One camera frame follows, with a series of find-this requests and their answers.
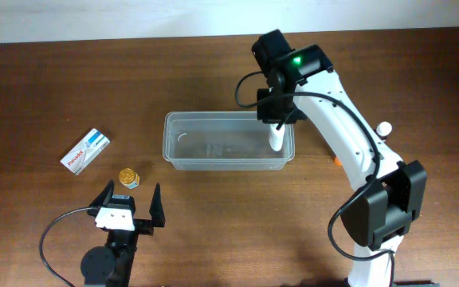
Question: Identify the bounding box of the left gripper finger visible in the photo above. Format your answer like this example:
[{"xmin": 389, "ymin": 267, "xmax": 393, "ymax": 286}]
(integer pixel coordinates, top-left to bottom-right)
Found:
[
  {"xmin": 149, "ymin": 183, "xmax": 166, "ymax": 228},
  {"xmin": 89, "ymin": 179, "xmax": 115, "ymax": 207}
]

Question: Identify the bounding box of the small gold lid jar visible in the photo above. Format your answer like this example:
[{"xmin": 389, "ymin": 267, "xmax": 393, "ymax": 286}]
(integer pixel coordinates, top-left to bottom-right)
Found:
[{"xmin": 119, "ymin": 168, "xmax": 140, "ymax": 189}]

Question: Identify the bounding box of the orange tube white cap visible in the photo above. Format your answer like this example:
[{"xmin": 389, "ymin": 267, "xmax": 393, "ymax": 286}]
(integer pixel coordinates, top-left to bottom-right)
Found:
[{"xmin": 334, "ymin": 156, "xmax": 342, "ymax": 166}]

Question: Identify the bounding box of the dark bottle white cap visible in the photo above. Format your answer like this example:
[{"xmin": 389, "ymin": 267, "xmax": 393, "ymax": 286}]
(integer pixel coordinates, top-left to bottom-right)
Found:
[{"xmin": 375, "ymin": 121, "xmax": 393, "ymax": 140}]

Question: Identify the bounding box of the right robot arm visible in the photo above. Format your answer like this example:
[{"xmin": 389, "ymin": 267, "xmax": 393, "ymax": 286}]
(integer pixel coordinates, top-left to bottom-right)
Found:
[{"xmin": 251, "ymin": 29, "xmax": 427, "ymax": 286}]

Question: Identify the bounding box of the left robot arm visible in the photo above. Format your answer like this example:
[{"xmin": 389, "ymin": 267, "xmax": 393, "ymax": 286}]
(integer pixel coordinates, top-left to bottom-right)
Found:
[{"xmin": 80, "ymin": 180, "xmax": 166, "ymax": 286}]

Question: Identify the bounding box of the clear plastic container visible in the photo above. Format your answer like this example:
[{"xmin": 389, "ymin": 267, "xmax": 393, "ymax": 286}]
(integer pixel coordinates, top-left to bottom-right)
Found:
[{"xmin": 163, "ymin": 111, "xmax": 295, "ymax": 171}]

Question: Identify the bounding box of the white Panadol box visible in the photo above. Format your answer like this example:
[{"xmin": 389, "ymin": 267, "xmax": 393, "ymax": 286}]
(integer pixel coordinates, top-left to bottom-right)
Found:
[{"xmin": 60, "ymin": 128, "xmax": 111, "ymax": 175}]

